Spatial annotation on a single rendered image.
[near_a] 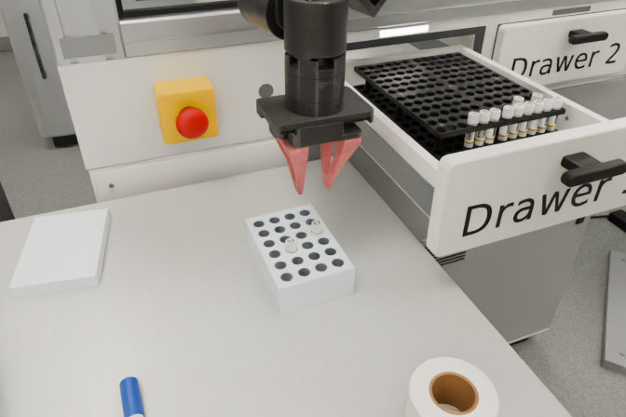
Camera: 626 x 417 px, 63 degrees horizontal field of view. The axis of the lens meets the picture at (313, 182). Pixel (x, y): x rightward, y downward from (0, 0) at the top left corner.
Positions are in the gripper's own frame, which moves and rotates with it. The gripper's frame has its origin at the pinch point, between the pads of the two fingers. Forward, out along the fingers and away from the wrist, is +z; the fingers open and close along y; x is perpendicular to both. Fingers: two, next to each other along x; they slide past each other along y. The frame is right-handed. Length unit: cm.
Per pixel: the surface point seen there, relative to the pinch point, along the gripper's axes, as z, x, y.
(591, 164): -5.3, 13.7, -23.0
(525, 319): 71, -22, -68
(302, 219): 6.4, -2.2, 0.4
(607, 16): -7, -20, -61
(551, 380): 85, -12, -73
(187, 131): -0.5, -15.3, 10.6
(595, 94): 9, -22, -67
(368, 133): -0.4, -7.4, -10.3
